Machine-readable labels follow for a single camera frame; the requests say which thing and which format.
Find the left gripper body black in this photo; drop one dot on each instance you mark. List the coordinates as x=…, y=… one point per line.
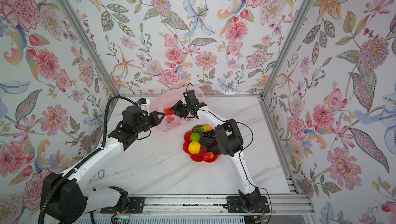
x=147, y=123

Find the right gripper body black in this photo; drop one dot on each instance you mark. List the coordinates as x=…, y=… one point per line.
x=185, y=110

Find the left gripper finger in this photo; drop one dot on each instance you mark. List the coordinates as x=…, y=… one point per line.
x=158, y=118
x=155, y=113

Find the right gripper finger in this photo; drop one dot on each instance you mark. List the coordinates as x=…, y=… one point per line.
x=176, y=113
x=179, y=106

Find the red chili pepper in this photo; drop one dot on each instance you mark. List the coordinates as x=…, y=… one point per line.
x=167, y=112

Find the pink plastic bag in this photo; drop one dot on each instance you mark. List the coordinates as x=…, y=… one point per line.
x=169, y=99

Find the green yellow mango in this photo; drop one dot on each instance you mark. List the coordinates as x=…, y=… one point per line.
x=202, y=128

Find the yellow lemon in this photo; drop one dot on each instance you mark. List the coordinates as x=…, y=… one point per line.
x=194, y=148

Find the red yellow peach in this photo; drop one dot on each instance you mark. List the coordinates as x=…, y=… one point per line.
x=208, y=156

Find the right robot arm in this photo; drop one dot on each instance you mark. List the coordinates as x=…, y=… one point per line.
x=230, y=143

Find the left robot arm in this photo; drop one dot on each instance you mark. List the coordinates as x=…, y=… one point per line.
x=63, y=196

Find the green lime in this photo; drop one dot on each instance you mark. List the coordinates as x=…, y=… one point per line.
x=195, y=137

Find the dark purple grapes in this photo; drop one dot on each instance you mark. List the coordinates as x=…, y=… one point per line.
x=211, y=134

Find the red flower-shaped plate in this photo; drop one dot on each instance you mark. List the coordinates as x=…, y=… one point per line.
x=197, y=158

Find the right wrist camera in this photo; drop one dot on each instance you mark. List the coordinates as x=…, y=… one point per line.
x=190, y=98

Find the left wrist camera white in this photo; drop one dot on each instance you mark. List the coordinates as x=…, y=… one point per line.
x=144, y=104

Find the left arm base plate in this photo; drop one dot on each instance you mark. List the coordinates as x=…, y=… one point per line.
x=134, y=205

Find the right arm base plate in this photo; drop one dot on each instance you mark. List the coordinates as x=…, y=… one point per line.
x=236, y=205

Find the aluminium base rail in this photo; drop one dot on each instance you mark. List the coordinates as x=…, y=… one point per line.
x=194, y=205

